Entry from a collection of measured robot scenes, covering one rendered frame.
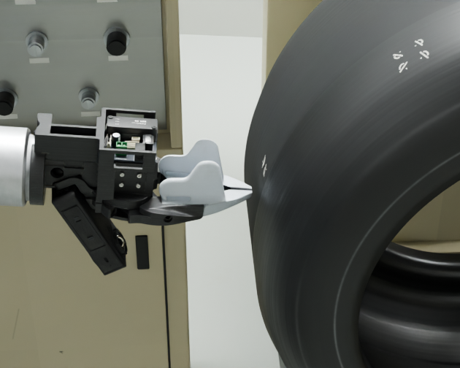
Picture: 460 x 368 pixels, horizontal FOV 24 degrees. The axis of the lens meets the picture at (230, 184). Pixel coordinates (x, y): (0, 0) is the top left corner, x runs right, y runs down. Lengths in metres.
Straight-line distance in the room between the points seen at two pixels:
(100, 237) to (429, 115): 0.35
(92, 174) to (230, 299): 1.74
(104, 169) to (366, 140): 0.24
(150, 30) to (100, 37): 0.08
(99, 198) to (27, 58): 0.69
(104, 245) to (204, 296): 1.69
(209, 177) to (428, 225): 0.50
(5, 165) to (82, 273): 0.87
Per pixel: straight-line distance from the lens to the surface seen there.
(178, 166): 1.04
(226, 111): 3.41
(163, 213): 1.00
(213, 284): 2.77
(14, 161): 0.99
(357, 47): 0.97
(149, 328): 1.93
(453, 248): 1.45
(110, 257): 1.06
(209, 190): 1.01
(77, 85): 1.68
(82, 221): 1.03
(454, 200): 1.42
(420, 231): 1.44
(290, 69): 1.05
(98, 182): 0.99
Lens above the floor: 1.87
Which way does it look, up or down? 37 degrees down
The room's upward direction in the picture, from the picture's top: straight up
